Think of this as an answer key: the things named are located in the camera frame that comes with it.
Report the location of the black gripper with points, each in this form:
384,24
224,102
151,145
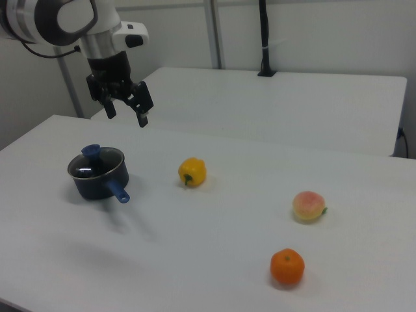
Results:
109,70

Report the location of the glass lid with blue knob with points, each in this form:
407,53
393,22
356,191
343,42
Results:
91,151

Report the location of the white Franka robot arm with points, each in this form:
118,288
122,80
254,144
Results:
104,42

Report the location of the dark blue saucepan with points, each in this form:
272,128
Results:
97,190

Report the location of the yellow bell pepper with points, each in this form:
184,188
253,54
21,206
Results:
193,170

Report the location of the white side table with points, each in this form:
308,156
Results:
260,104

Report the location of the pink yellow peach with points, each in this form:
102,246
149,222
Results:
308,208

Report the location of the orange mandarin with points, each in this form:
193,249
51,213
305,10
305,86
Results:
287,266

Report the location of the grey metal frame post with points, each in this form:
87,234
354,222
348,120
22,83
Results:
70,87
216,32

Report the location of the black camera stand pole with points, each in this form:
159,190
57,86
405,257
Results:
266,39

